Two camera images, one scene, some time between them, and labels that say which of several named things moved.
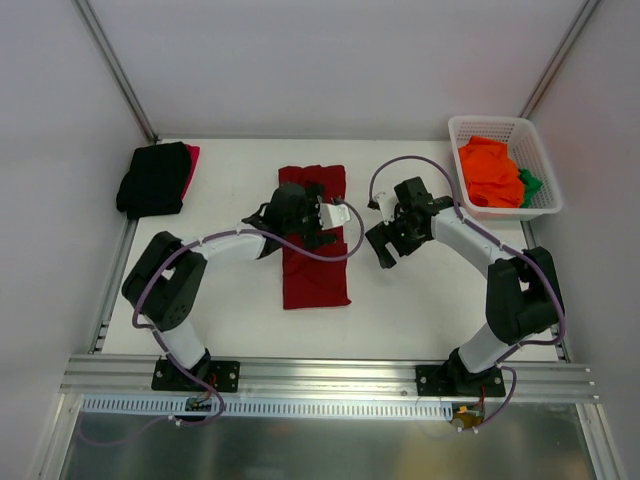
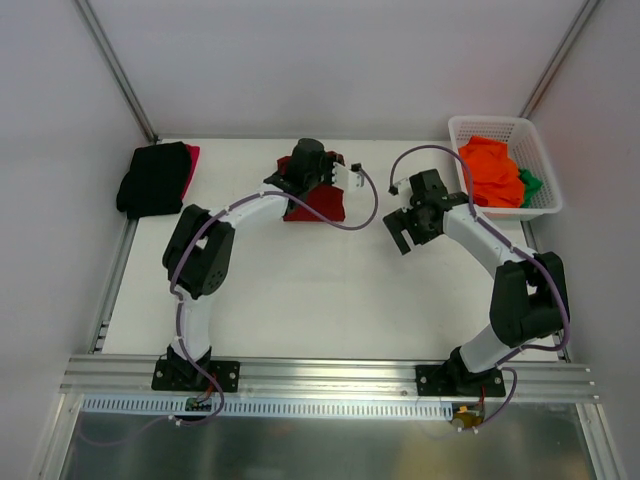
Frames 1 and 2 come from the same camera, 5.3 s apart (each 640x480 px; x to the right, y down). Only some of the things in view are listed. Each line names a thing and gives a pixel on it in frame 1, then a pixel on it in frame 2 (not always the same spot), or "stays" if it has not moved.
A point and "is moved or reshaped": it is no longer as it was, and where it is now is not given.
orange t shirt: (491, 176) stays
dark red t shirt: (308, 281) is moved or reshaped
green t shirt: (531, 186) stays
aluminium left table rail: (115, 283) stays
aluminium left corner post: (114, 67) stays
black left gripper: (311, 226) to (326, 166)
